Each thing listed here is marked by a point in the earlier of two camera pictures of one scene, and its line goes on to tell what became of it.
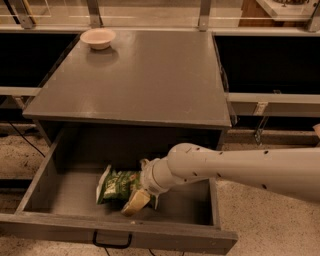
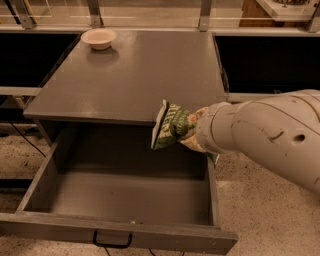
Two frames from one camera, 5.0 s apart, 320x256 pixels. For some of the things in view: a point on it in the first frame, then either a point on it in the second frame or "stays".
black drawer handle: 110,245 stays
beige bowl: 98,38 stays
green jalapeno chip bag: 117,185 -> 171,124
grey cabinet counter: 143,76 stays
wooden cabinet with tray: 276,13 stays
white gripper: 149,179 -> 206,128
